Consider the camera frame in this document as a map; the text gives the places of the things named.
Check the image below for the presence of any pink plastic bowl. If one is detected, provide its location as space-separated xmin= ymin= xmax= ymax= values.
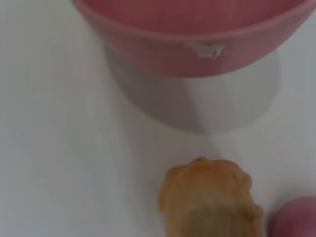
xmin=75 ymin=0 xmax=316 ymax=79

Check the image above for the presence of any long orange striped bread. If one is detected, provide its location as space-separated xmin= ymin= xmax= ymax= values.
xmin=158 ymin=158 xmax=265 ymax=237

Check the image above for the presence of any round pink bun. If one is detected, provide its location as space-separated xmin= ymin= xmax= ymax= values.
xmin=268 ymin=196 xmax=316 ymax=237

